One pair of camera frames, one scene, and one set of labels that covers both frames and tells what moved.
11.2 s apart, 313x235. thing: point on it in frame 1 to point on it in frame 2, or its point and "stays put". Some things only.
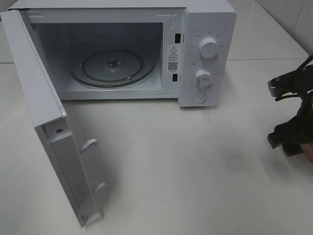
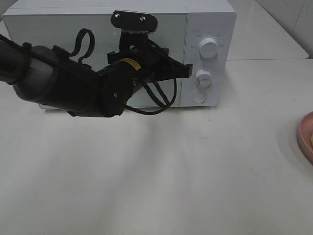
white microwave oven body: [186, 50] stays put
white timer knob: [203, 78] stays put
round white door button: [199, 97] stays put
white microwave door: [51, 122] to [91, 37]
